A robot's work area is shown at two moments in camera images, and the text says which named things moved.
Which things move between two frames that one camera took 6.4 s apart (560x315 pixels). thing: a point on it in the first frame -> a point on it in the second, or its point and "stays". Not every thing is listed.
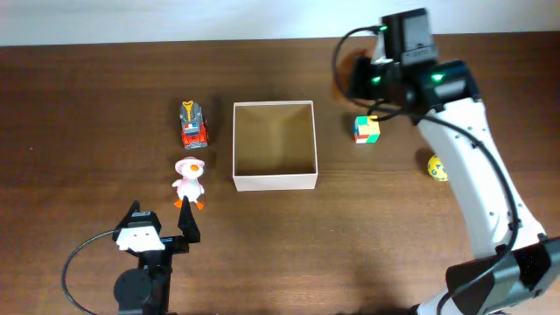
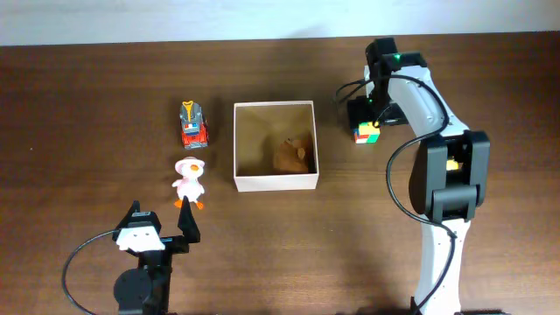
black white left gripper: [187, 224] stays
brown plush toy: [344, 69] -> [292, 156]
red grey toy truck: [194, 129] stays
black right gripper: [359, 66] -> [358, 113]
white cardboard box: [274, 145] stays
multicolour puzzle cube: [365, 129] stays
